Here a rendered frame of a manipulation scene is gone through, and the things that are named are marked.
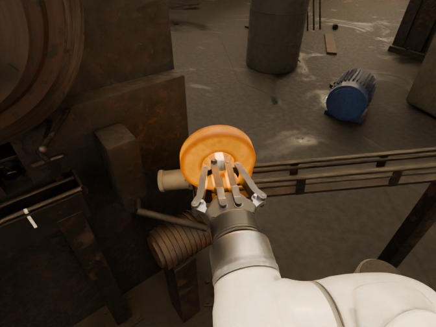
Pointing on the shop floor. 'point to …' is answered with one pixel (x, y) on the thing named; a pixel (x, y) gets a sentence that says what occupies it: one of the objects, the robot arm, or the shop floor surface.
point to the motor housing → (180, 261)
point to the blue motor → (351, 96)
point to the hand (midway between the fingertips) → (217, 154)
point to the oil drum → (276, 34)
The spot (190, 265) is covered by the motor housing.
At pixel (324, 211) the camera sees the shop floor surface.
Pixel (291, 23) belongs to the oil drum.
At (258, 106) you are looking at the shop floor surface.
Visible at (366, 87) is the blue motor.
